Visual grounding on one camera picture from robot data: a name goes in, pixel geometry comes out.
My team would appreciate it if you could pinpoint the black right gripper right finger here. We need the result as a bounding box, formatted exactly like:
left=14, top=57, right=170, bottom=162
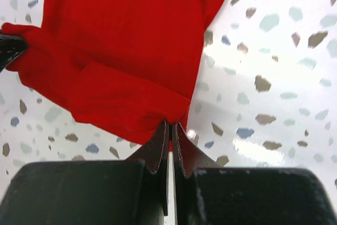
left=171, top=123, right=336, bottom=224

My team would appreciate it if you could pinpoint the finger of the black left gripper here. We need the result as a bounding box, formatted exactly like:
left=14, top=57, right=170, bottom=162
left=0, top=31, right=29, bottom=72

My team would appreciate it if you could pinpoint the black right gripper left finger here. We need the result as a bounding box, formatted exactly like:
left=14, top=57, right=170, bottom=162
left=1, top=122, right=169, bottom=225

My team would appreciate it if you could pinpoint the red t shirt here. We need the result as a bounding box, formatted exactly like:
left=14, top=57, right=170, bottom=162
left=2, top=0, right=224, bottom=144

